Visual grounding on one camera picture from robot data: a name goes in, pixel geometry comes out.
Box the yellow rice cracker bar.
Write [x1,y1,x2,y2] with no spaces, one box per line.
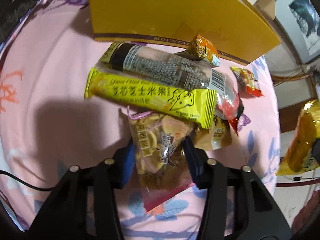
[84,68,216,129]

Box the framed lotus painting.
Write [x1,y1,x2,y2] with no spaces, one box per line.
[254,0,319,64]

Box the yellow cardboard box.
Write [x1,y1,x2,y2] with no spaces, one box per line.
[89,0,281,65]

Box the yellow ball biscuit bag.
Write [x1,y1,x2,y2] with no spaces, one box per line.
[230,67,264,97]

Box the red snack packet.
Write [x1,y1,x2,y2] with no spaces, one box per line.
[215,90,244,134]

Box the brown bread packet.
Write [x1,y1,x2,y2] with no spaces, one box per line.
[194,115,232,151]

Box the black cable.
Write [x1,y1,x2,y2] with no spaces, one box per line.
[0,169,54,192]

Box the pink patterned tablecloth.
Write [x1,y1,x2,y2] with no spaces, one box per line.
[1,0,280,239]

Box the small orange snack packet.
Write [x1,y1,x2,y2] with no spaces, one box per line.
[175,34,220,67]

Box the clear long snack tube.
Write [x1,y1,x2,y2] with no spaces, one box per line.
[100,42,236,100]

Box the golden yellow cake packet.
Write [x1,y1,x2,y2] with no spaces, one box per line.
[277,100,319,176]

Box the pink cracker bag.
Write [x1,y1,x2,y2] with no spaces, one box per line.
[127,111,194,211]

